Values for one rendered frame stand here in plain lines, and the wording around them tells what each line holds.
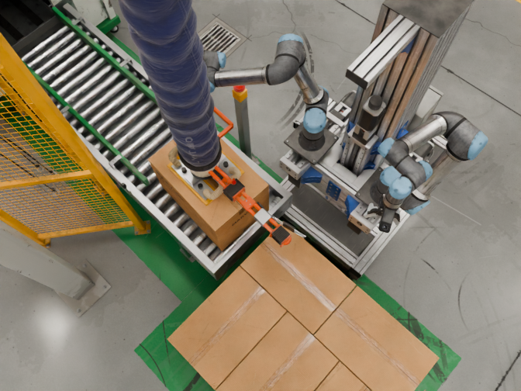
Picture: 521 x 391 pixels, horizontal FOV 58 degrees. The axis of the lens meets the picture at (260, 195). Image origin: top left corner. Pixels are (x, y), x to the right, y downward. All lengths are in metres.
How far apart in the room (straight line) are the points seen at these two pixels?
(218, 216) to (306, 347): 0.91
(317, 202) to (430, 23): 1.83
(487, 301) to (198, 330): 2.03
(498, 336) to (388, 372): 1.08
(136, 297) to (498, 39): 3.73
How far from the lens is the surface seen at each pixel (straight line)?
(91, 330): 3.62
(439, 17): 1.94
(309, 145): 2.61
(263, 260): 2.93
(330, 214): 3.40
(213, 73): 2.34
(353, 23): 4.62
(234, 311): 2.87
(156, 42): 1.64
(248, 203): 2.45
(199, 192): 2.63
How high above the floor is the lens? 3.38
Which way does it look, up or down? 68 degrees down
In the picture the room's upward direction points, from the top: 3 degrees counter-clockwise
